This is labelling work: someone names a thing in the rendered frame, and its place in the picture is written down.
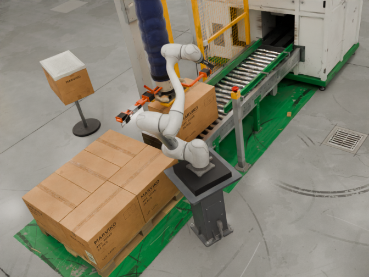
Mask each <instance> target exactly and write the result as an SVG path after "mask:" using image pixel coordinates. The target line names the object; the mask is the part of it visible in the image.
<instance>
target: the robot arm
mask: <svg viewBox="0 0 369 277"><path fill-rule="evenodd" d="M161 55H162V56H163V57H164V58H165V59H166V61H167V62H166V70H167V73H168V76H169V78H170V80H171V83H172V85H173V87H174V90H175V93H176V98H175V101H174V103H173V105H172V107H171V109H170V111H169V113H168V114H162V113H158V112H149V111H146V112H141V113H139V114H138V115H137V118H136V125H137V126H138V127H139V128H140V129H141V130H144V131H146V132H148V133H150V134H152V135H155V136H156V137H157V138H158V139H159V140H160V141H161V142H162V143H163V144H162V147H161V150H162V152H163V154H164V155H166V156H167V157H169V158H173V159H179V160H186V161H188V162H190V164H187V165H186V168H188V169H190V170H191V171H192V172H194V173H195V174H197V175H198V177H201V176H202V175H203V174H205V173H206V172H208V171H209V170H211V169H212V168H215V165H214V164H212V163H210V161H211V160H212V159H213V158H212V156H210V157H209V150H208V147H207V145H206V143H205V142H204V141H203V140H201V139H194V140H192V141H191V142H186V141H184V140H182V139H180V138H178V137H176V135H177V134H178V132H179V130H180V128H181V125H182V121H183V114H184V105H185V92H184V90H183V87H182V85H181V83H180V81H179V79H178V77H177V75H176V73H175V70H174V66H175V64H176V63H178V61H179V60H180V59H186V60H190V61H193V62H195V63H197V64H200V63H202V64H204V65H206V66H208V67H209V68H210V69H211V70H213V68H214V66H213V65H212V64H210V63H209V62H208V61H206V60H204V57H203V54H202V53H201V51H200V49H199V48H198V47H197V46H196V45H194V44H188V45H181V44H176V43H170V44H166V45H163V46H162V48H161Z"/></svg>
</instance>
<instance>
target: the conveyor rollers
mask: <svg viewBox="0 0 369 277"><path fill-rule="evenodd" d="M280 53H281V52H276V51H270V50H266V49H261V48H257V49H256V50H255V51H254V52H252V53H251V54H250V55H249V56H247V57H246V59H244V60H243V61H242V62H241V63H239V64H238V65H237V66H236V67H235V68H234V69H232V70H231V71H230V73H228V74H227V75H226V76H224V77H223V78H222V79H221V80H220V81H219V82H218V83H219V84H218V83H216V84H215V85H214V86H215V93H216V97H219V98H216V102H219V103H222V104H219V103H217V107H218V108H221V109H217V111H218V113H219V114H222V115H219V114H218V116H219V117H218V119H220V120H222V119H223V118H224V117H225V116H223V115H227V114H228V113H230V112H227V113H224V110H222V109H223V107H224V106H225V105H223V104H227V103H228V102H229V101H230V100H231V91H232V87H233V86H237V87H239V88H240V89H239V90H240V91H241V89H243V88H244V87H245V85H247V84H248V83H250V82H251V81H252V79H253V78H255V77H256V76H257V75H258V74H259V73H260V72H261V71H262V70H263V69H264V68H265V67H267V66H268V65H269V64H270V63H271V62H272V61H273V60H274V59H275V58H276V57H277V56H278V55H279V54H280ZM288 56H289V54H288V55H286V56H285V57H284V58H283V59H282V60H281V61H280V62H279V63H278V64H277V65H276V66H275V67H274V68H273V69H272V70H271V71H270V72H269V74H270V73H271V72H272V71H273V70H275V69H276V68H277V67H278V66H279V65H280V64H281V63H282V62H283V61H284V60H285V59H286V58H287V57H288ZM266 77H267V75H266V76H265V77H264V78H263V79H262V80H260V81H259V82H258V84H256V85H255V86H254V88H252V89H251V90H250V91H252V90H253V89H255V88H256V87H257V85H259V84H260V83H261V82H262V81H263V80H264V79H265V78H266ZM234 78H235V79H234ZM229 81H230V82H229ZM236 83H237V84H236ZM222 84H223V85H222ZM240 84H241V85H240ZM217 87H218V88H217ZM221 88H222V89H221ZM223 89H224V90H223ZM227 90H228V91H227ZM250 91H249V92H248V93H247V94H246V95H248V94H250V93H251V92H250ZM217 92H219V93H217ZM221 93H223V94H225V95H223V94H221ZM227 95H229V96H227ZM246 95H245V96H244V98H246ZM221 98H223V99H221ZM225 99H226V100H225ZM227 100H228V101H227ZM219 122H220V121H219V120H215V121H214V122H213V123H214V124H218V123H219ZM215 126H216V125H213V124H210V125H209V126H208V128H210V129H213V128H214V127H215ZM210 131H211V130H209V129H205V130H204V131H202V132H204V133H206V134H208V133H209V132H210ZM205 136H206V135H205V134H202V133H200V134H199V135H198V136H197V137H200V138H202V139H203V138H204V137H205Z"/></svg>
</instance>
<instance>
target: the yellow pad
mask: <svg viewBox="0 0 369 277"><path fill-rule="evenodd" d="M183 90H184V92H186V91H187V90H189V87H184V89H183ZM167 98H168V99H169V102H161V103H160V104H161V105H163V106H167V107H169V106H170V105H172V104H173V103H174V101H175V98H176V96H172V95H169V96H168V97H167Z"/></svg>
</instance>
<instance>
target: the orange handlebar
mask: <svg viewBox="0 0 369 277"><path fill-rule="evenodd" d="M203 76H204V74H201V75H200V76H199V77H197V78H196V79H195V80H194V81H193V82H192V83H191V84H184V83H181V85H182V86H185V87H192V86H193V85H194V84H195V83H196V82H197V81H198V80H200V79H201V78H202V77H203ZM161 89H162V87H160V88H158V89H157V90H156V91H155V92H154V95H155V94H156V93H158V92H159V91H160V90H161ZM147 100H148V99H147V98H146V99H144V98H142V99H139V100H138V101H137V102H136V104H134V106H139V105H140V104H141V105H142V106H143V105H144V104H145V103H146V101H147ZM131 112H132V111H129V110H127V111H126V112H125V113H128V115H129V114H130V113H131Z"/></svg>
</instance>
